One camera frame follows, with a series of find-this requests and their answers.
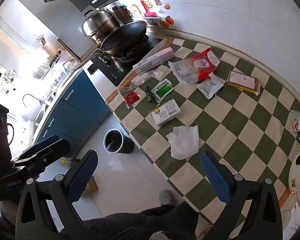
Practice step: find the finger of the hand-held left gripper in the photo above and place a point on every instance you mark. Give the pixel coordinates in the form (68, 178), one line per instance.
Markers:
(58, 148)
(43, 143)

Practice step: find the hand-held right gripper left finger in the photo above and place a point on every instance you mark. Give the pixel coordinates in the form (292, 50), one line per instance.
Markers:
(82, 173)

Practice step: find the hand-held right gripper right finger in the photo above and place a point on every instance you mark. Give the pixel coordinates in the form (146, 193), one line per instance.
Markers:
(215, 177)

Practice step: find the round dark trash bin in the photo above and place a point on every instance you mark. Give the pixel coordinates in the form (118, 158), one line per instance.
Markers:
(126, 145)

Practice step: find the dark red printed box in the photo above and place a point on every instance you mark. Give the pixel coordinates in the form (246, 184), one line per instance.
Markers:
(242, 81)

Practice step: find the clear plastic wrapper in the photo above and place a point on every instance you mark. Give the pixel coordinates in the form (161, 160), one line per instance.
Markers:
(145, 77)

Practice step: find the yellow-green bag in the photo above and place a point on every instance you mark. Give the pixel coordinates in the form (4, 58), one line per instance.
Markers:
(62, 161)

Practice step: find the small wooden block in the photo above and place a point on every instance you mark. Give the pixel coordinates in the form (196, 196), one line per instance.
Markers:
(91, 186)

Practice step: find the white tissue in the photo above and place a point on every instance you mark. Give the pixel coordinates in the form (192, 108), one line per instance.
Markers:
(183, 142)

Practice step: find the chrome faucet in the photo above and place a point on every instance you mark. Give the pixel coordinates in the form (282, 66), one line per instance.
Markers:
(27, 95)

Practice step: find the grey fuzzy slipper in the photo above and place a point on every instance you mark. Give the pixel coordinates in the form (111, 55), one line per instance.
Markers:
(166, 197)

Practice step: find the green checkered tablecloth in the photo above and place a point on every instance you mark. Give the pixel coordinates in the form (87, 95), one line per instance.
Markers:
(240, 130)

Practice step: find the hanging grey cloth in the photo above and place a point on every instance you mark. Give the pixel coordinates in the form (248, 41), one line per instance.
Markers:
(41, 70)

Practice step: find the person's dark fleece clothing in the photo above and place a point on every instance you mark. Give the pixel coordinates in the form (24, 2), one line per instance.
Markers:
(140, 222)

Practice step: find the dish rack with bowls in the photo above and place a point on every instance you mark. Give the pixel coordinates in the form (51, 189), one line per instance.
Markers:
(64, 67)

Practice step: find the green and white medicine box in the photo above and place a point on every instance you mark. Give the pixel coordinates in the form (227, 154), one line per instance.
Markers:
(165, 112)

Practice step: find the small red sachet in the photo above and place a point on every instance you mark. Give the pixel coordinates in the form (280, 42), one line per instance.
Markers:
(131, 97)

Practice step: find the white sachet packet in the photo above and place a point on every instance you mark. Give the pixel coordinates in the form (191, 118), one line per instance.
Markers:
(210, 86)

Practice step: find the black gas stove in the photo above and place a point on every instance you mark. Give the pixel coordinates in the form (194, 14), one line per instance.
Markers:
(107, 67)

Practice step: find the wooden utensil holder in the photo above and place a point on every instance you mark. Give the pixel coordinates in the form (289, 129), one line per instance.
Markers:
(48, 47)

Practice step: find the green and white sachet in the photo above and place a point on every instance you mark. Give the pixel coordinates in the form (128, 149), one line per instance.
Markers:
(163, 90)

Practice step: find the red snack bag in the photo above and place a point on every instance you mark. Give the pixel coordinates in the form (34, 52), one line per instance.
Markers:
(202, 67)

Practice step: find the clear printed plastic bag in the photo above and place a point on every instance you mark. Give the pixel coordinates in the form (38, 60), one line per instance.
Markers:
(181, 71)

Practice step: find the black wok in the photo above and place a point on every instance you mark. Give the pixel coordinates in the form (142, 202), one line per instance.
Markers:
(122, 38)

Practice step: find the long white box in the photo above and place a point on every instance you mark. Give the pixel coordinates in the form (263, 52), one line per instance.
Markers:
(152, 60)

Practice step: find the steel steamer pot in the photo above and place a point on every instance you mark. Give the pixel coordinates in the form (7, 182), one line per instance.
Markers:
(99, 25)

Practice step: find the cluster of colourful wall stickers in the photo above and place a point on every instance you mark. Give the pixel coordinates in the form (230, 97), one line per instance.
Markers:
(150, 13)

